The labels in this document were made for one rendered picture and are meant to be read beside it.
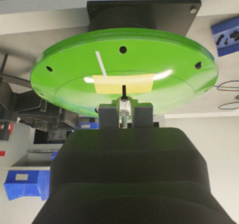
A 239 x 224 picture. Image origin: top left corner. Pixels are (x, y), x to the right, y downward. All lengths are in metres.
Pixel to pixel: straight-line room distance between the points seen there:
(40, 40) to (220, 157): 1.20
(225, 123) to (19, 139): 1.46
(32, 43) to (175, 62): 0.35
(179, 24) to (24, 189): 1.29
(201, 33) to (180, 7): 0.11
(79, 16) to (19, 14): 0.11
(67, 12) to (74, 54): 0.18
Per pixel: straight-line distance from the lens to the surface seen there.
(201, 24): 0.42
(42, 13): 0.39
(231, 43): 0.51
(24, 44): 0.48
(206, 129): 1.31
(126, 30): 0.19
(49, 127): 1.05
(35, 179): 1.12
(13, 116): 0.62
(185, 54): 0.21
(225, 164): 1.33
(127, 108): 0.29
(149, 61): 0.20
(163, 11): 0.36
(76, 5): 0.36
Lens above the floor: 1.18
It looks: 18 degrees down
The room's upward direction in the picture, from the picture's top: 179 degrees clockwise
